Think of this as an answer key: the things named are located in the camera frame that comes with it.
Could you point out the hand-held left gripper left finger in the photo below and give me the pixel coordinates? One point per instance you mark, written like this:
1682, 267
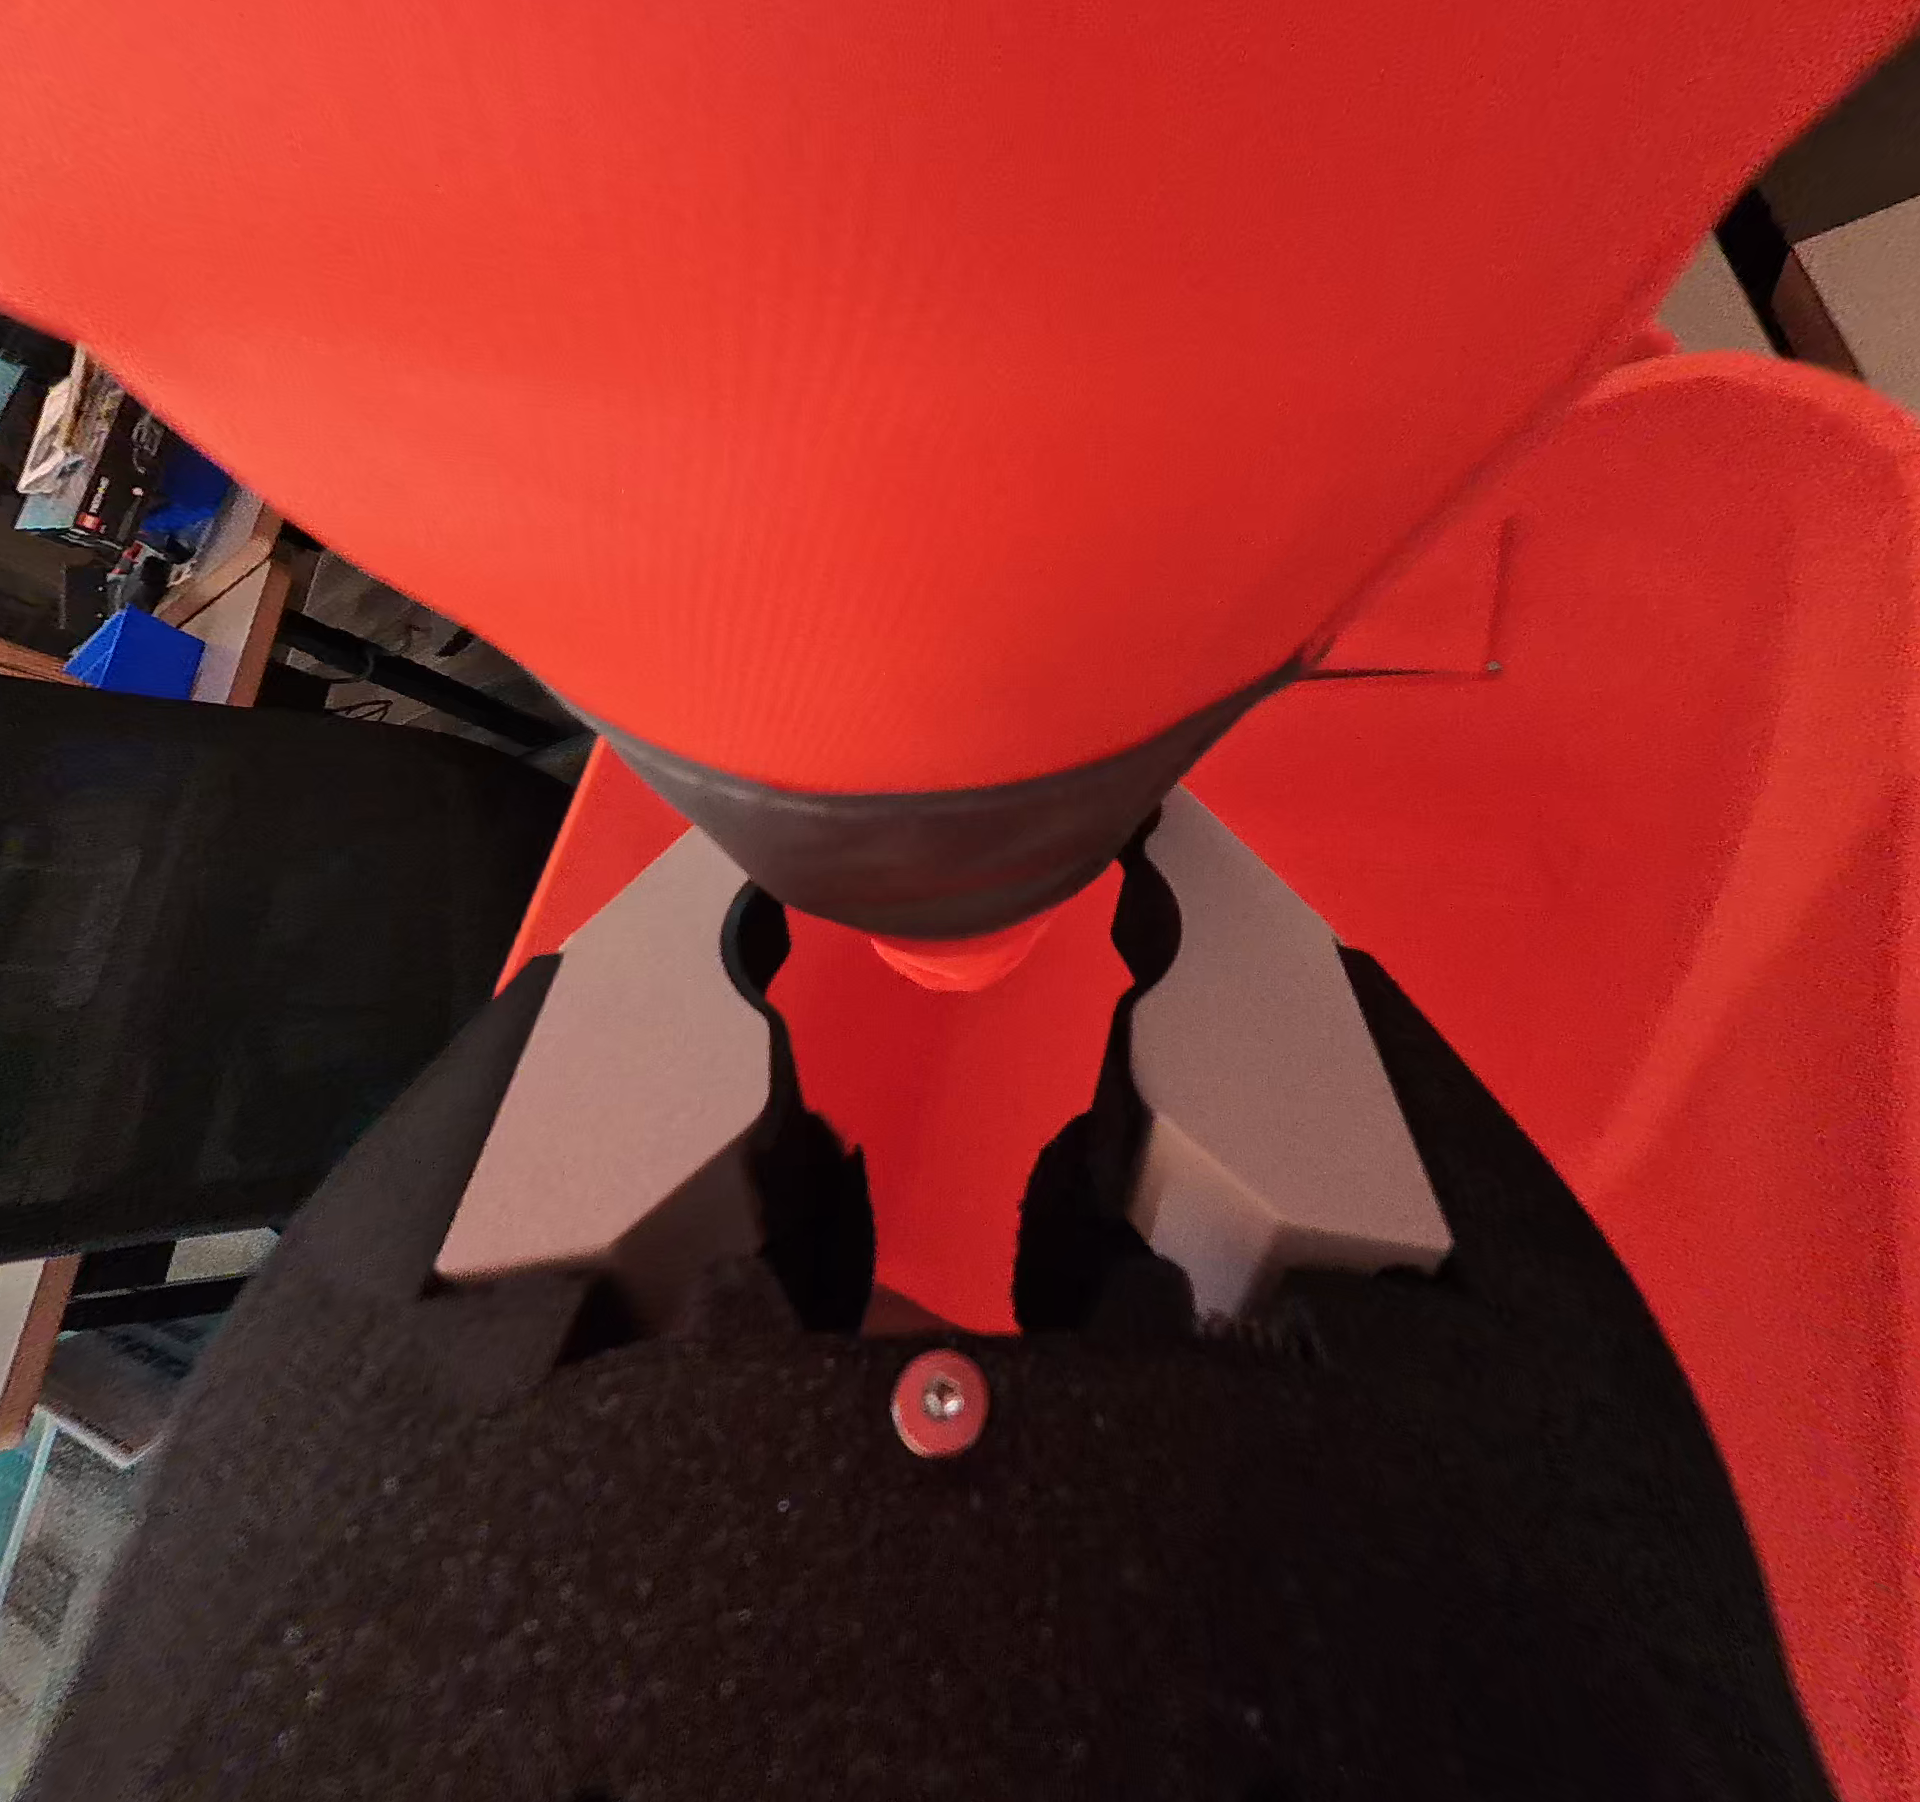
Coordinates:
615, 1082

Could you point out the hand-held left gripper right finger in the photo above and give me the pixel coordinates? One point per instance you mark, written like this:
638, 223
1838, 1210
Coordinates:
1274, 1082

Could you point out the white desk with wooden edge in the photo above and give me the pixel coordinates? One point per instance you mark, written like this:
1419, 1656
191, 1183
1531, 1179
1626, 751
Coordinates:
232, 603

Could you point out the black waistband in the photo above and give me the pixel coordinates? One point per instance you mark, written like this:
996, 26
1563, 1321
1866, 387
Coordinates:
900, 857

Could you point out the black office chair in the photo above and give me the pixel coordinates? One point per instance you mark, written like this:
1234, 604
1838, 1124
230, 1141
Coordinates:
224, 963

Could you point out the blue plastic bin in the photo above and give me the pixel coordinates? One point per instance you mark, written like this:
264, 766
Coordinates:
135, 655

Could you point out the black printed box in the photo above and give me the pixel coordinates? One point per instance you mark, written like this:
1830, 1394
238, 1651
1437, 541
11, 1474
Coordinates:
105, 474

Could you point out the person's orange shirt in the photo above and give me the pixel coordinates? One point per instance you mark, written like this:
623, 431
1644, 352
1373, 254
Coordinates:
900, 333

